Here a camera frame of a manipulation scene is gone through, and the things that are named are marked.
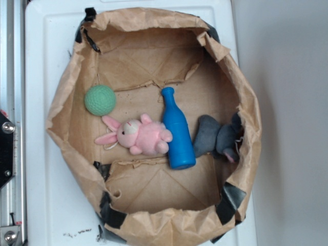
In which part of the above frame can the grey plush elephant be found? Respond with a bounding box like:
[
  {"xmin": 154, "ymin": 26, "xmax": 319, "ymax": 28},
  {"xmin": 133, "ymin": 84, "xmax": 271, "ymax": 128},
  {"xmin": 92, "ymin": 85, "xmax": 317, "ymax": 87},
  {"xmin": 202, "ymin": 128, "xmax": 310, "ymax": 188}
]
[{"xmin": 193, "ymin": 113, "xmax": 242, "ymax": 163}]

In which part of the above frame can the blue plastic bottle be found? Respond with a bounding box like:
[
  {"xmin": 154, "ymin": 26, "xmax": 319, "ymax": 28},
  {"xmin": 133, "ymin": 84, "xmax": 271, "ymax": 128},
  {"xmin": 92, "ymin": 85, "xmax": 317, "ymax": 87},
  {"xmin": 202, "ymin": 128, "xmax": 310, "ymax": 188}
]
[{"xmin": 161, "ymin": 87, "xmax": 196, "ymax": 170}]

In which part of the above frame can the white plastic tray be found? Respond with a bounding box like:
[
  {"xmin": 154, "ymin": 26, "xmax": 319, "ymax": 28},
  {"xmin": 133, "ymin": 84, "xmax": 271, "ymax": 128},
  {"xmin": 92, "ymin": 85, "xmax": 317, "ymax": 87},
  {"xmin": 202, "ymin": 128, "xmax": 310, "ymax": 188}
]
[{"xmin": 25, "ymin": 0, "xmax": 257, "ymax": 246}]

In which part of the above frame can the pink plush bunny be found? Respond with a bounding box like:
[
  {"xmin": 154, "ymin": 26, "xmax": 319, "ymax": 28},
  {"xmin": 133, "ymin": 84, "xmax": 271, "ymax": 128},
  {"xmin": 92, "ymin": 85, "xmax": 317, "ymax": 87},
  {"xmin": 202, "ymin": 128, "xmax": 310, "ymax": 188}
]
[{"xmin": 94, "ymin": 113, "xmax": 173, "ymax": 156}]

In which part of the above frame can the brown paper bag tray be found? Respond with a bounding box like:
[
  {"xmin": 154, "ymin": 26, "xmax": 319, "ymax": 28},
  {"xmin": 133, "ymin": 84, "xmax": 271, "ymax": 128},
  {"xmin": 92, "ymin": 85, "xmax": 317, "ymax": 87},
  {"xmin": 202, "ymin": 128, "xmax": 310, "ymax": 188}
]
[{"xmin": 46, "ymin": 8, "xmax": 262, "ymax": 245}]

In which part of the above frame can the aluminium frame rail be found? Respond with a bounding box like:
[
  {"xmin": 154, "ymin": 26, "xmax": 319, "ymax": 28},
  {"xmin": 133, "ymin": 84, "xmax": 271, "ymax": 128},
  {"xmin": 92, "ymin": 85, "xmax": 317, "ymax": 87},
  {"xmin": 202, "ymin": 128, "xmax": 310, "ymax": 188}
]
[{"xmin": 1, "ymin": 1, "xmax": 28, "ymax": 245}]

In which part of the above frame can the black metal bracket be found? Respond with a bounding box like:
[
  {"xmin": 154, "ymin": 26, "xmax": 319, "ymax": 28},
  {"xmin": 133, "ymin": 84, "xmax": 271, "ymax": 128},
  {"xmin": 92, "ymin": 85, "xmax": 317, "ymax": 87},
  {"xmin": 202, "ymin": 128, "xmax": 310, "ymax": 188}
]
[{"xmin": 0, "ymin": 109, "xmax": 16, "ymax": 189}]

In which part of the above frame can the green foam ball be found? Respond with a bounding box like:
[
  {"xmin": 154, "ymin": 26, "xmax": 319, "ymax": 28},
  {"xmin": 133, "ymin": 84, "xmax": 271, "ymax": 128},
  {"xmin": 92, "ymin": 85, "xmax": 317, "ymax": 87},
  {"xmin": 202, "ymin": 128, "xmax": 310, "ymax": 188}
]
[{"xmin": 84, "ymin": 85, "xmax": 116, "ymax": 116}]

